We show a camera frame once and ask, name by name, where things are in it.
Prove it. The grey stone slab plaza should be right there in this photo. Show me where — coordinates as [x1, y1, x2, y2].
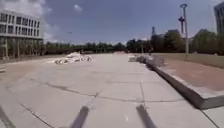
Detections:
[0, 53, 224, 128]

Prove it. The raised reddish bed with kerb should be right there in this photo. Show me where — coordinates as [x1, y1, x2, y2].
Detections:
[146, 53, 224, 111]

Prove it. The white multi-storey building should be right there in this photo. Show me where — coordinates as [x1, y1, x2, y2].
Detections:
[0, 9, 45, 58]

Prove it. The dark tall building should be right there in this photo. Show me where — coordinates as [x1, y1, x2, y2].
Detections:
[213, 0, 224, 34]

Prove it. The row of trees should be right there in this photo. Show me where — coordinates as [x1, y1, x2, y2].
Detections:
[43, 28, 224, 56]

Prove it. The tall lamp pole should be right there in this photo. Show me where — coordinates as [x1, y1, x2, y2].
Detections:
[177, 3, 190, 56]

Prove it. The pile of grey rubble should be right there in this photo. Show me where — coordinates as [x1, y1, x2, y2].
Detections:
[128, 53, 158, 68]

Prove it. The robot's own part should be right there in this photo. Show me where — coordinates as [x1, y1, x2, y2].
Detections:
[135, 104, 157, 128]
[69, 105, 90, 128]

